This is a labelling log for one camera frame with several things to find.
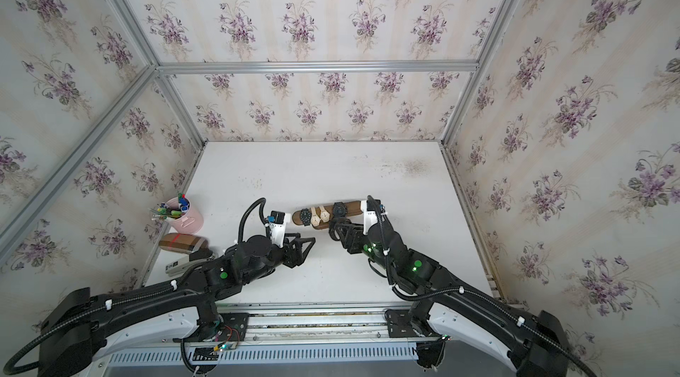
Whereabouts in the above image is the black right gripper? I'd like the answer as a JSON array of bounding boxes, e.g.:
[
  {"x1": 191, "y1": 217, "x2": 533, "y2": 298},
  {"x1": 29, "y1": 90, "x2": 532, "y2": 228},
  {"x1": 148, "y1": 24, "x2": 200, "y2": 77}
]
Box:
[{"x1": 335, "y1": 221, "x2": 398, "y2": 278}]

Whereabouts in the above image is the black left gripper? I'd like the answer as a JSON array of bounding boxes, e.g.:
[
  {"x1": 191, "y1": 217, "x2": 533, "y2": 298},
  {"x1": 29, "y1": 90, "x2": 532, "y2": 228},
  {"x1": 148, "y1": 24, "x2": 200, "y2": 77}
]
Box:
[{"x1": 243, "y1": 232, "x2": 317, "y2": 289}]

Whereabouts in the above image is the black square digital watch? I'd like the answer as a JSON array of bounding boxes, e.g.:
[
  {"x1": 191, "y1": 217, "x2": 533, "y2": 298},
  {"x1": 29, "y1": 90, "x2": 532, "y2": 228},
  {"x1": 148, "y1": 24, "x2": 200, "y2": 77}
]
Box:
[{"x1": 332, "y1": 202, "x2": 348, "y2": 218}]

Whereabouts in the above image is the beige band smartwatch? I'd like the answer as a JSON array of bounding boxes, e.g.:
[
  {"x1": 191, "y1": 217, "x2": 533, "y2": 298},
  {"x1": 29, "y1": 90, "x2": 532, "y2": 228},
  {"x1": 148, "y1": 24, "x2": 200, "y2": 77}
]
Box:
[{"x1": 319, "y1": 206, "x2": 330, "y2": 222}]

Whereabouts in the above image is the brown wooden watch stand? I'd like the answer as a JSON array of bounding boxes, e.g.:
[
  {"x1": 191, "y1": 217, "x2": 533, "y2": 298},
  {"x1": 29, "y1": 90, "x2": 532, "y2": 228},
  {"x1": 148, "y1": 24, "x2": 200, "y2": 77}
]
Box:
[{"x1": 291, "y1": 200, "x2": 362, "y2": 230}]

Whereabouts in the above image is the dark grey strap watch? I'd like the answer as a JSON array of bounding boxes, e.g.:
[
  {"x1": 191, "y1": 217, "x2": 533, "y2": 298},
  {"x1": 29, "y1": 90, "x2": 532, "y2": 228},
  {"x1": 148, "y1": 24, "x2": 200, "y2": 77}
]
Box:
[{"x1": 299, "y1": 209, "x2": 313, "y2": 227}]

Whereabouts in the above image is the black round bracelet watch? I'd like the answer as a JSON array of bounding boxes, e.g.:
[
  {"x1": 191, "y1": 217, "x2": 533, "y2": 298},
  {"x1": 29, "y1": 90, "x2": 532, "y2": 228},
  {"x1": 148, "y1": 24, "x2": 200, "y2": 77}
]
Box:
[{"x1": 329, "y1": 219, "x2": 345, "y2": 242}]

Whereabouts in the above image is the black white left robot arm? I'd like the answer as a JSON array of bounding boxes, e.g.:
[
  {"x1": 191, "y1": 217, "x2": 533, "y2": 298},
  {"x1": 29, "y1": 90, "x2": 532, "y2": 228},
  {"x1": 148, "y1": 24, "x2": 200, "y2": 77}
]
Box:
[{"x1": 37, "y1": 234, "x2": 315, "y2": 376}]

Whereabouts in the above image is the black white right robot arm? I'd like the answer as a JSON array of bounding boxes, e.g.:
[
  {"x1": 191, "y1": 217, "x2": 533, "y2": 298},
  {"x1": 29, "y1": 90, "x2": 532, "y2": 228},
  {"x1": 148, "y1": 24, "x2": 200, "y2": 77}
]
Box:
[{"x1": 329, "y1": 218, "x2": 570, "y2": 376}]

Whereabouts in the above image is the brown plaid case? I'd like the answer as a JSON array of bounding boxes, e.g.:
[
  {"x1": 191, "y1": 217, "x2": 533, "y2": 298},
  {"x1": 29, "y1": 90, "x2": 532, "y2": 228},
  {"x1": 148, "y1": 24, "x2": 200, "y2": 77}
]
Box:
[{"x1": 159, "y1": 233, "x2": 209, "y2": 254}]

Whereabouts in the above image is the white grey stapler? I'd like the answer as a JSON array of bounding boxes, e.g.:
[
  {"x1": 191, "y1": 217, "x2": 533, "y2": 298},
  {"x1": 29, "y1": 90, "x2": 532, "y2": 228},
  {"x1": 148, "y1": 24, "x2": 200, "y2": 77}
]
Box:
[{"x1": 165, "y1": 250, "x2": 214, "y2": 277}]

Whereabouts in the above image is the pink pen cup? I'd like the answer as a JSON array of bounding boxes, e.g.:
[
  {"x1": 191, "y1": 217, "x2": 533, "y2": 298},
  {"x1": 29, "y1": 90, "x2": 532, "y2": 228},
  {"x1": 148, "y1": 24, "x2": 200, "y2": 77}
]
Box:
[{"x1": 150, "y1": 193, "x2": 205, "y2": 235}]

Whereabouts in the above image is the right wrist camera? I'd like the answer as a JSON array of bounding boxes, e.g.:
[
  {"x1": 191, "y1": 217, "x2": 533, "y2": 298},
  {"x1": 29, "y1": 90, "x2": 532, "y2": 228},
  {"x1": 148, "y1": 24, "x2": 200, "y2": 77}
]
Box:
[{"x1": 361, "y1": 200, "x2": 377, "y2": 235}]

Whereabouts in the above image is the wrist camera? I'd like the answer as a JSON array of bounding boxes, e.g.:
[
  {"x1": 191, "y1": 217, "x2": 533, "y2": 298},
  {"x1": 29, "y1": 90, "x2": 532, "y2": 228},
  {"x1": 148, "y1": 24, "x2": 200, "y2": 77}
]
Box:
[
  {"x1": 361, "y1": 200, "x2": 377, "y2": 235},
  {"x1": 267, "y1": 211, "x2": 291, "y2": 248}
]

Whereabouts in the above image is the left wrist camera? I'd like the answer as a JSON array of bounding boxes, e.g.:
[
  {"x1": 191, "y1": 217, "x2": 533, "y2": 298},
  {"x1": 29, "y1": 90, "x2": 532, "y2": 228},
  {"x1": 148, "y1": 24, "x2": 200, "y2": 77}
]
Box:
[{"x1": 267, "y1": 211, "x2": 291, "y2": 248}]

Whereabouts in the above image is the aluminium mounting rail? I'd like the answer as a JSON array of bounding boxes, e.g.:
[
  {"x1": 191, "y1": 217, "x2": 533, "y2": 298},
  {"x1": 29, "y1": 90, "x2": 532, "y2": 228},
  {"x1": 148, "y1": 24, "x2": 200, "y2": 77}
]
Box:
[{"x1": 92, "y1": 302, "x2": 442, "y2": 349}]

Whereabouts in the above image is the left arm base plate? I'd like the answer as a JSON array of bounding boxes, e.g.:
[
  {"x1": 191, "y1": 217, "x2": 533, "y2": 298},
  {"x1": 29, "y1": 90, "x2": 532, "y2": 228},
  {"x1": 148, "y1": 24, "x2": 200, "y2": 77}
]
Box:
[{"x1": 180, "y1": 312, "x2": 251, "y2": 344}]

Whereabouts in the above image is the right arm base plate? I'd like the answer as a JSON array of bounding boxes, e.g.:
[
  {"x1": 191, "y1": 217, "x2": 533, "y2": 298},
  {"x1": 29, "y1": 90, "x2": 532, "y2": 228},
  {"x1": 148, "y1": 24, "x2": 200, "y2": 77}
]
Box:
[{"x1": 384, "y1": 308, "x2": 431, "y2": 339}]

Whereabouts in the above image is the slotted white cable duct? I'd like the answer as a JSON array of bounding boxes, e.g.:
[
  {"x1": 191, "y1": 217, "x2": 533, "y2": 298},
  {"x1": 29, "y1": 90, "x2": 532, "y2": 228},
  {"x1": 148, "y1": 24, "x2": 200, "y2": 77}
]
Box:
[{"x1": 109, "y1": 342, "x2": 417, "y2": 367}]

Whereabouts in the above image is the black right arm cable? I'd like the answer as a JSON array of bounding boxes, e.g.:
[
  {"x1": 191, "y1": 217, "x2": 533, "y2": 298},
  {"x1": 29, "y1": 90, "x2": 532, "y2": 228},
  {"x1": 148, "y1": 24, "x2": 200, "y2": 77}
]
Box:
[{"x1": 365, "y1": 195, "x2": 599, "y2": 377}]

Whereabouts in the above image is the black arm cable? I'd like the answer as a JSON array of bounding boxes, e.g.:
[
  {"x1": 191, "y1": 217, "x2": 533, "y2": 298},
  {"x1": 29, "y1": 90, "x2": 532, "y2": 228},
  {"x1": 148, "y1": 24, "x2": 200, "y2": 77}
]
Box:
[
  {"x1": 2, "y1": 197, "x2": 267, "y2": 376},
  {"x1": 365, "y1": 195, "x2": 599, "y2": 377}
]

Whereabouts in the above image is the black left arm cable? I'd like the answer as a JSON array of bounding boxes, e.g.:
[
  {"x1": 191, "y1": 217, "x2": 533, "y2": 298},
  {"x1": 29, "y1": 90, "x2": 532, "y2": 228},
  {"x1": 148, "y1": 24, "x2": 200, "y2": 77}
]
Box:
[{"x1": 2, "y1": 197, "x2": 267, "y2": 376}]

